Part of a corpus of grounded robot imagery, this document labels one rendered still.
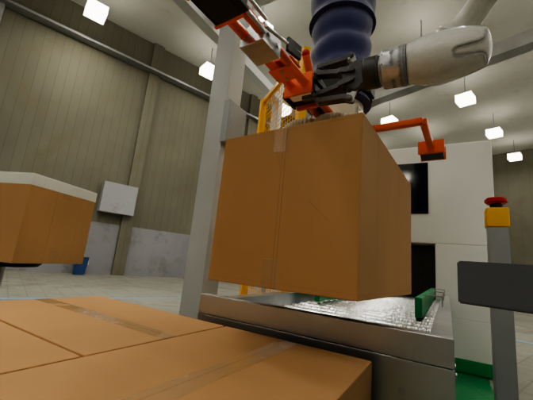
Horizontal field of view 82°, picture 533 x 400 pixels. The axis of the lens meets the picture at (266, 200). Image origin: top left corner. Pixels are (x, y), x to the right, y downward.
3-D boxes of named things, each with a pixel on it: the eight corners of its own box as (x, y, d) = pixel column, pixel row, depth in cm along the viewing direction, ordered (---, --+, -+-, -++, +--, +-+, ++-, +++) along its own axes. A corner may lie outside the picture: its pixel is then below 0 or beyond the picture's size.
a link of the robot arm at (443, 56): (407, 89, 66) (412, 90, 77) (496, 72, 59) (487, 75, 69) (404, 35, 64) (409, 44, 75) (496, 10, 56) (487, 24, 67)
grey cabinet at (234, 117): (236, 151, 218) (241, 113, 224) (243, 151, 215) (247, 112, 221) (219, 141, 201) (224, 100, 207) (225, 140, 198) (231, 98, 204)
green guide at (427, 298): (431, 298, 266) (431, 286, 267) (445, 299, 260) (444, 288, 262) (414, 317, 131) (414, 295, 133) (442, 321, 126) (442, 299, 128)
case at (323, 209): (308, 282, 129) (313, 190, 137) (411, 294, 107) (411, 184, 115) (207, 279, 81) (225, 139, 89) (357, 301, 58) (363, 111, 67)
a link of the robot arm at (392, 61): (404, 71, 65) (376, 78, 68) (409, 93, 73) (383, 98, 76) (404, 34, 67) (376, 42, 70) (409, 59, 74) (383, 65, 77)
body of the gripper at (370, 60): (378, 44, 70) (339, 55, 75) (377, 78, 68) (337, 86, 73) (384, 64, 76) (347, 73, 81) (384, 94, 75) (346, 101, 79)
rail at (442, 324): (442, 317, 258) (442, 294, 262) (450, 318, 256) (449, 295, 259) (428, 435, 64) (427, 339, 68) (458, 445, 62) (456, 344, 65)
